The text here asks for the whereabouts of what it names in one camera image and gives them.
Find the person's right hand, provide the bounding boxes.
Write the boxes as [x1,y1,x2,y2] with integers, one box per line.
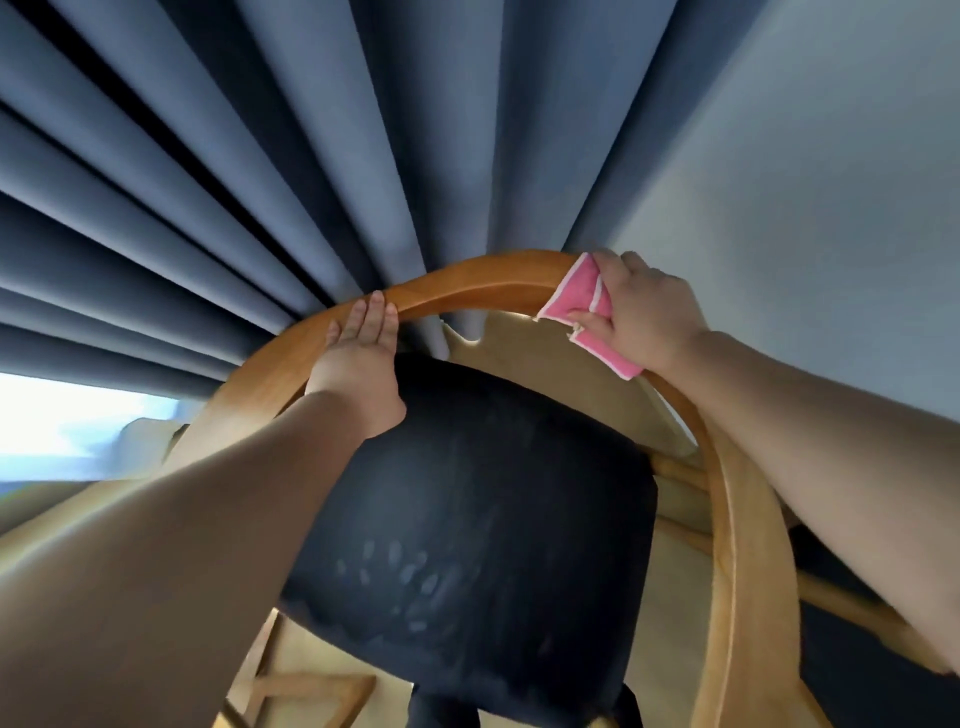
[567,249,711,377]

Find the person's left hand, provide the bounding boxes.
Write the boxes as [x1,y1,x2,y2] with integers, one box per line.
[304,291,408,441]

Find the pink cleaning cloth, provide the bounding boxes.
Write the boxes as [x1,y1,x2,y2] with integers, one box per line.
[534,252,645,381]

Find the wooden chair with black seat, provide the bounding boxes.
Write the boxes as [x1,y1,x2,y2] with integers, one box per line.
[161,249,955,728]

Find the person's left forearm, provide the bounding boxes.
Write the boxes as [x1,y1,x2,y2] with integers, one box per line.
[0,390,370,728]

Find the person's right forearm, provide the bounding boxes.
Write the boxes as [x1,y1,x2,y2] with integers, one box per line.
[660,330,960,676]

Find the grey-blue pleated curtain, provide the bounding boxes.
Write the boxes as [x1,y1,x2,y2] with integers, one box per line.
[0,0,766,402]

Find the bright window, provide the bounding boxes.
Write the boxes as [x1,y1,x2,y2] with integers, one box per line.
[0,372,185,483]

